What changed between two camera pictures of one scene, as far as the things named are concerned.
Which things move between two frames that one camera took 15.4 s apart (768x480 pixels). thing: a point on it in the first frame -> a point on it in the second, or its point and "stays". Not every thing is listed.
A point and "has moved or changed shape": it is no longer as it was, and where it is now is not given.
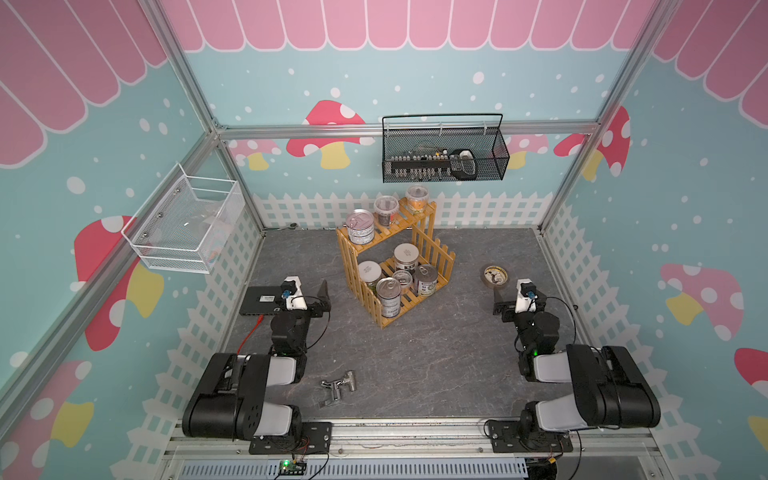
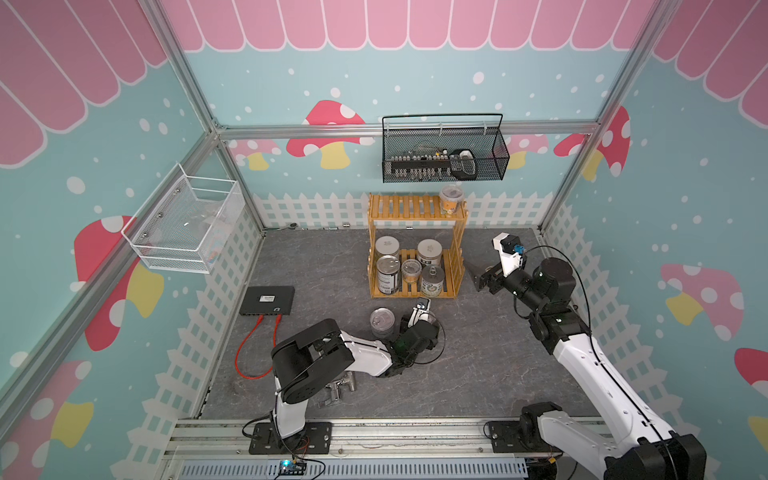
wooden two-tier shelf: x=403 y=264 has moved or changed shape
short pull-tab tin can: x=425 y=280 has moved or changed shape
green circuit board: x=292 y=467 stays
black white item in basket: x=462 y=164 stays
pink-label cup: x=389 y=292 -> x=388 y=269
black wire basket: x=444 y=148 stays
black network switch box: x=260 y=300 stays
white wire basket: x=185 y=224 stays
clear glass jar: x=360 y=223 -> x=382 y=321
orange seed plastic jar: x=417 y=197 -> x=450 y=198
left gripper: x=317 y=311 -> x=434 y=340
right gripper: x=501 y=305 -> x=484 y=278
